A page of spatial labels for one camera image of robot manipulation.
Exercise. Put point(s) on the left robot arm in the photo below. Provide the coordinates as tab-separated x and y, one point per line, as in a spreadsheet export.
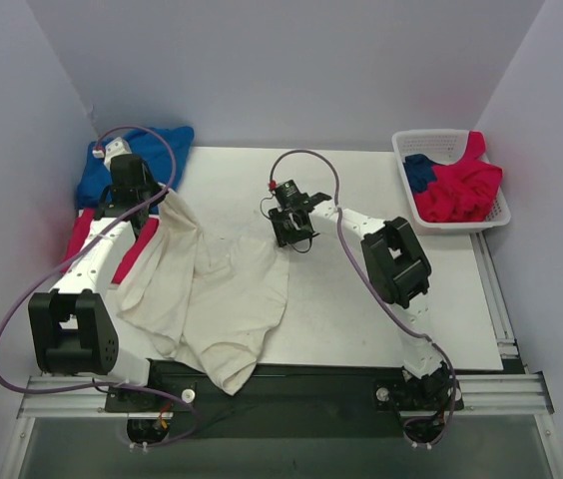
73	331

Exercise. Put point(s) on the folded red t-shirt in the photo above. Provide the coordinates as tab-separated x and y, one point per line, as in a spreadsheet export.
81	229

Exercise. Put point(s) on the white t-shirt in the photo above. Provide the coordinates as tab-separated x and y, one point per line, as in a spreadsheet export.
207	304

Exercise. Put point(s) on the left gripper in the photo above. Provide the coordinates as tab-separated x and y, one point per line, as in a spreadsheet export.
125	209

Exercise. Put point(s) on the red t-shirt in basket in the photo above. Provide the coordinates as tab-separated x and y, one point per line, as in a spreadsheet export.
463	192

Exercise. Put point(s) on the blue t-shirt pile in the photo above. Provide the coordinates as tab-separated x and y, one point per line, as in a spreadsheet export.
96	177

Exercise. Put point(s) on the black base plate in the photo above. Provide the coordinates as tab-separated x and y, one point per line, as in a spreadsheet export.
290	402

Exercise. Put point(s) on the blue t-shirt in basket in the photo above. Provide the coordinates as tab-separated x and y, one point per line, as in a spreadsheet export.
419	172

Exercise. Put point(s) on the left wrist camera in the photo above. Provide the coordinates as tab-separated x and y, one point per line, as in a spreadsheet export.
116	147

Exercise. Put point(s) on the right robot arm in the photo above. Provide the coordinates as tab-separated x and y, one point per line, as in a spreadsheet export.
386	255

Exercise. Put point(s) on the white plastic basket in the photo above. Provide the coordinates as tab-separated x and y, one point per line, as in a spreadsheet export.
444	147

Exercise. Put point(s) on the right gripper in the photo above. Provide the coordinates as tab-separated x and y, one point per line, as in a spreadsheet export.
291	228

